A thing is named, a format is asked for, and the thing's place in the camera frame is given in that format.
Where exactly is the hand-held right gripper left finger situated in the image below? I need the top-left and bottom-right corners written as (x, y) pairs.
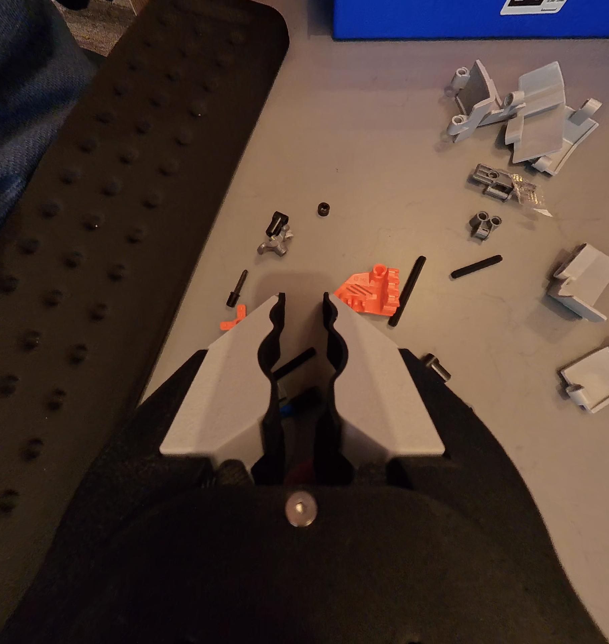
top-left (160, 293), bottom-right (286, 485)

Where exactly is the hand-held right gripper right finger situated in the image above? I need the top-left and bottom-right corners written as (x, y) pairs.
top-left (313, 292), bottom-right (445, 486)

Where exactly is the small black connector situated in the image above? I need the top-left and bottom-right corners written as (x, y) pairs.
top-left (420, 354), bottom-right (452, 380)

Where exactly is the black and blue pin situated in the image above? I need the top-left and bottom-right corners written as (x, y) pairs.
top-left (280, 386), bottom-right (324, 417)

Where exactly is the orange wedge panel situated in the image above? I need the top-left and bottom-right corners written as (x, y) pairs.
top-left (333, 263), bottom-right (402, 316)

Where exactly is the long black pin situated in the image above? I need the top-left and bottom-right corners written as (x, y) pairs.
top-left (226, 270), bottom-right (249, 308)

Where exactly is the short black axle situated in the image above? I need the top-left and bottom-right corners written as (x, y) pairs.
top-left (450, 256), bottom-right (503, 280)

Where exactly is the grey joint with black pin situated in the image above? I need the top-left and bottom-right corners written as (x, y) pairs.
top-left (256, 211), bottom-right (293, 258)

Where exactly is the black dimpled foam pad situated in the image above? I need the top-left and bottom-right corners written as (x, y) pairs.
top-left (0, 0), bottom-right (291, 644)

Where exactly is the dark grey double tube connector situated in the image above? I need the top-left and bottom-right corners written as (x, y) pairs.
top-left (469, 211), bottom-right (502, 240)

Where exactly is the light grey flat clip panel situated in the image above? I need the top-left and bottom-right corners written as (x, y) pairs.
top-left (558, 343), bottom-right (609, 414)

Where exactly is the light grey boxy panel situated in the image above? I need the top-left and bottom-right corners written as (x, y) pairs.
top-left (546, 244), bottom-right (609, 323)

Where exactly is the dark grey connector block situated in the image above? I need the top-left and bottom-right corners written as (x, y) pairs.
top-left (469, 163), bottom-right (516, 202)

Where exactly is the small clear plastic wrapper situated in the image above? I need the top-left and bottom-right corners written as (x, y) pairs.
top-left (510, 173), bottom-right (554, 217)

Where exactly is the person's blue clothed torso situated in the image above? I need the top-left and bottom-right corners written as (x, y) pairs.
top-left (0, 0), bottom-right (99, 242)

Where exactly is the blue plastic bin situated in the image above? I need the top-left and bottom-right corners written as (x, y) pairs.
top-left (333, 0), bottom-right (609, 42)

